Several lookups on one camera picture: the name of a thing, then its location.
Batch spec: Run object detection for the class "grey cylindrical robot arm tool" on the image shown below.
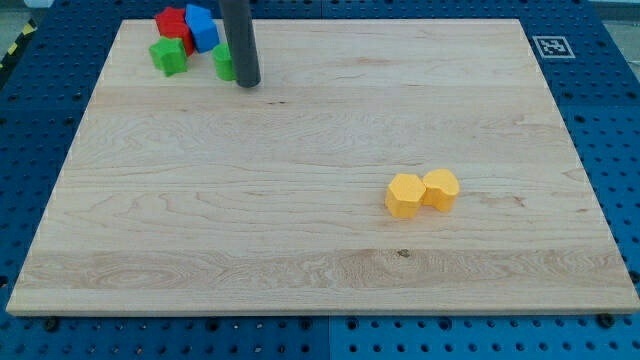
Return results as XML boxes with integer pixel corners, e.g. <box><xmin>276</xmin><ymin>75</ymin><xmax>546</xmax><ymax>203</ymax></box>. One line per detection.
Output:
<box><xmin>219</xmin><ymin>0</ymin><xmax>261</xmax><ymax>88</ymax></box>

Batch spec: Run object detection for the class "yellow hexagon block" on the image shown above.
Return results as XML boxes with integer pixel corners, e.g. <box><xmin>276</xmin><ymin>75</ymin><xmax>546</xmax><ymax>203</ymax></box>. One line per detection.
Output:
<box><xmin>384</xmin><ymin>173</ymin><xmax>426</xmax><ymax>218</ymax></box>

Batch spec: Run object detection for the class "yellow heart block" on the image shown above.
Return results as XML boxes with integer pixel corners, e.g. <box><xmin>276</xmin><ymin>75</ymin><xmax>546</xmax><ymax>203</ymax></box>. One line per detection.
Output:
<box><xmin>422</xmin><ymin>169</ymin><xmax>460</xmax><ymax>212</ymax></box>

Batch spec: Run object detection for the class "light wooden board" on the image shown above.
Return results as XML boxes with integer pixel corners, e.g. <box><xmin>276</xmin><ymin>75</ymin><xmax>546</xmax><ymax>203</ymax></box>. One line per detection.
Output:
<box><xmin>7</xmin><ymin>19</ymin><xmax>639</xmax><ymax>317</ymax></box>

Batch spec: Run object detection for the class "green cylinder block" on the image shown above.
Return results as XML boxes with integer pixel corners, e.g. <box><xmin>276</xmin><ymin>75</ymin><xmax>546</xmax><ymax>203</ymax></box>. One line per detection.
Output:
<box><xmin>212</xmin><ymin>43</ymin><xmax>236</xmax><ymax>81</ymax></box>

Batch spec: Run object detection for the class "blue block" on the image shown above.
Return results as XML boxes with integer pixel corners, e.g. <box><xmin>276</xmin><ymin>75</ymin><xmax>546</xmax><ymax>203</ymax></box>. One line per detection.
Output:
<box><xmin>185</xmin><ymin>4</ymin><xmax>219</xmax><ymax>53</ymax></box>

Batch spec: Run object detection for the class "green star block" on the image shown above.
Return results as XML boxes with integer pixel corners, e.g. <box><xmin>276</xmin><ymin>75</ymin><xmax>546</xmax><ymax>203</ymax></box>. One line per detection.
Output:
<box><xmin>149</xmin><ymin>36</ymin><xmax>187</xmax><ymax>76</ymax></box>

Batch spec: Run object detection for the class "red block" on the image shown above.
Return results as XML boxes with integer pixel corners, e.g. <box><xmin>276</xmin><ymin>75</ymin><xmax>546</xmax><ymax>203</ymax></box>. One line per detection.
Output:
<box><xmin>154</xmin><ymin>7</ymin><xmax>195</xmax><ymax>56</ymax></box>

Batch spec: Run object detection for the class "white fiducial marker tag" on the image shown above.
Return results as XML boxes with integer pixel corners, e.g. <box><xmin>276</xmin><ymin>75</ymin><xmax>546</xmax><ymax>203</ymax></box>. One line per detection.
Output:
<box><xmin>533</xmin><ymin>35</ymin><xmax>575</xmax><ymax>59</ymax></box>

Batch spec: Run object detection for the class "black yellow hazard tape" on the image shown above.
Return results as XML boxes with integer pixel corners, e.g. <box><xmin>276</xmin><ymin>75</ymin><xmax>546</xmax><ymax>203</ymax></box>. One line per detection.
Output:
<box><xmin>1</xmin><ymin>18</ymin><xmax>38</xmax><ymax>72</ymax></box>

